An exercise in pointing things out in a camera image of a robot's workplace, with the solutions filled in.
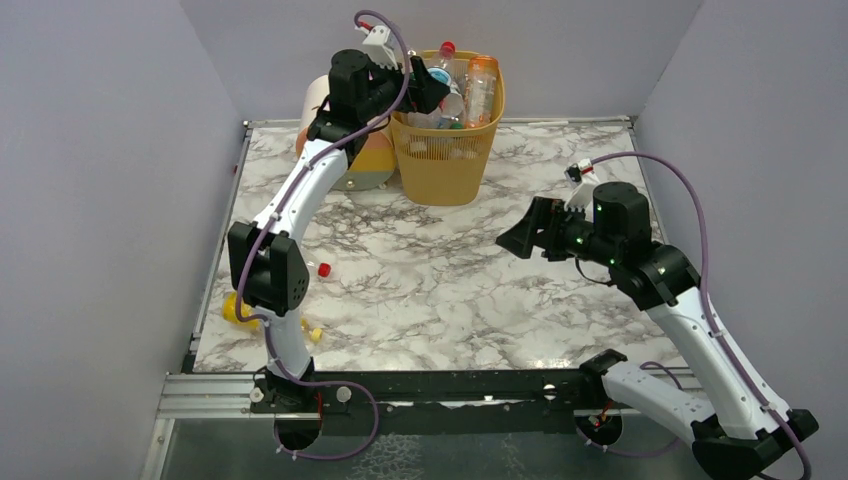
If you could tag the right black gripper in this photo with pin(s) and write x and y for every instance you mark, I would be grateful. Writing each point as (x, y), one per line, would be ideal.
(549, 225)

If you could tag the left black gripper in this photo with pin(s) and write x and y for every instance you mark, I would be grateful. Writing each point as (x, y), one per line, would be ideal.
(411, 88)

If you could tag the clear bottle green cestbon label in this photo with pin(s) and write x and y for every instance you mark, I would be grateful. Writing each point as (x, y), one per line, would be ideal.
(451, 112)

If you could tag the orange label clear bottle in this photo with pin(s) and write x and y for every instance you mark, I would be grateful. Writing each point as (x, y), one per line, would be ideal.
(481, 79)

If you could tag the clear bottle red blue label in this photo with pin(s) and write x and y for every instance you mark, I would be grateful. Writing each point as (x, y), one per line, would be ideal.
(319, 269)

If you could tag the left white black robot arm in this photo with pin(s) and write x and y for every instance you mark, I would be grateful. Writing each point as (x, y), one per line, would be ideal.
(268, 268)

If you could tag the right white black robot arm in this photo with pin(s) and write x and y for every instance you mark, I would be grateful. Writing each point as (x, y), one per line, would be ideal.
(740, 427)

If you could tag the yellow mesh waste bin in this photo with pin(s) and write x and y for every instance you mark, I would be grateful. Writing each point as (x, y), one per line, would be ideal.
(444, 167)

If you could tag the round pink yellow drawer box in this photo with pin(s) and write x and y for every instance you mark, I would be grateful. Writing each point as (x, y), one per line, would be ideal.
(376, 162)

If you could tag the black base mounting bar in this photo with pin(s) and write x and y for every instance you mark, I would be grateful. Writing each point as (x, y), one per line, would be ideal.
(452, 402)

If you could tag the yellow drink bottle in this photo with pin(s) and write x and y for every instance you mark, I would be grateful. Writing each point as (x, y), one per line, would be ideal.
(229, 313)

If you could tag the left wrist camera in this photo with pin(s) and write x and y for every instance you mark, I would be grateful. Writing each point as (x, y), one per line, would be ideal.
(380, 45)

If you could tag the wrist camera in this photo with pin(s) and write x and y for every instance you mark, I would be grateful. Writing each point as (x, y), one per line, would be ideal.
(583, 181)
(380, 45)

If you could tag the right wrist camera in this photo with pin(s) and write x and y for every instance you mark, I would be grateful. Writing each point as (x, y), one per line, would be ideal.
(583, 181)

